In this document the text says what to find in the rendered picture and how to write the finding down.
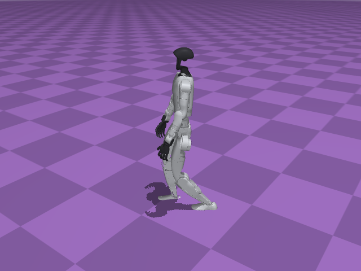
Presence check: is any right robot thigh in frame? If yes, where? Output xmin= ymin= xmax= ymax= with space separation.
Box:
xmin=162 ymin=123 xmax=178 ymax=171

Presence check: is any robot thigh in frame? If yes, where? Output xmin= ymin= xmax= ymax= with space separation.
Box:
xmin=171 ymin=133 xmax=191 ymax=183
xmin=162 ymin=123 xmax=178 ymax=171

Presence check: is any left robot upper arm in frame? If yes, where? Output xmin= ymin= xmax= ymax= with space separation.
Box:
xmin=176 ymin=80 xmax=192 ymax=120

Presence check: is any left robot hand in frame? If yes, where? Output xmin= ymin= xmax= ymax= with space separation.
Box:
xmin=157 ymin=139 xmax=174 ymax=161

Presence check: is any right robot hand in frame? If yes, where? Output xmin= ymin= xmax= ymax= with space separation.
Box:
xmin=155 ymin=115 xmax=169 ymax=138

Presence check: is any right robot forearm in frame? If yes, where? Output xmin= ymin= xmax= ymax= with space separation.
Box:
xmin=164 ymin=99 xmax=174 ymax=121

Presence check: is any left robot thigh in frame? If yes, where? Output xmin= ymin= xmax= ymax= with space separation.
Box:
xmin=171 ymin=133 xmax=191 ymax=183

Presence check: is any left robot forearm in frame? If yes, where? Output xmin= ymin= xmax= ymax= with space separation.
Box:
xmin=165 ymin=111 xmax=183 ymax=144

